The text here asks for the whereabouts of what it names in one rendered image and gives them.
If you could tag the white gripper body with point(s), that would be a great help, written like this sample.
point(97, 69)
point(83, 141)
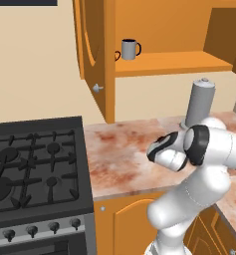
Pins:
point(171, 160)

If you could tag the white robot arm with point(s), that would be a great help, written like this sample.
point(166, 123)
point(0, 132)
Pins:
point(202, 189)

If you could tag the silver base cabinet knob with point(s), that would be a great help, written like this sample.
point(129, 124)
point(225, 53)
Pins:
point(103, 208)

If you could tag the orange corner base cabinet door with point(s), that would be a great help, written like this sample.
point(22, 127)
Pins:
point(212, 235)

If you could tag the narrow orange base cabinet panel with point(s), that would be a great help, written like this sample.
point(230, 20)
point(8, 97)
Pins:
point(104, 232)

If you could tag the silver cabinet door knob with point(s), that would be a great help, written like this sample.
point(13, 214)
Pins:
point(97, 88)

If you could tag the silver corner cabinet knob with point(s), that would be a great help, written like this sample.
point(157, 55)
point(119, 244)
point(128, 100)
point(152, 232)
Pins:
point(233, 252)

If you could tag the grey cylindrical canister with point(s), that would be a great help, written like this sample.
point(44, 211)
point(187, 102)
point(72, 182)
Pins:
point(199, 103)

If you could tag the black stove knob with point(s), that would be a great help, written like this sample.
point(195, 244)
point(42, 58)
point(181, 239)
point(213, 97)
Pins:
point(9, 234)
point(75, 222)
point(53, 227)
point(32, 230)

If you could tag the black gas stove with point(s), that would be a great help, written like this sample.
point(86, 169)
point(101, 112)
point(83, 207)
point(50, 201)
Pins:
point(36, 166)

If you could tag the dark range hood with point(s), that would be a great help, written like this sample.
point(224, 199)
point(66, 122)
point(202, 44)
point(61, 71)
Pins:
point(23, 2)

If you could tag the orange wall cabinet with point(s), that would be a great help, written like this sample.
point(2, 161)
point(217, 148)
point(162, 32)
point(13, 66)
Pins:
point(176, 63)

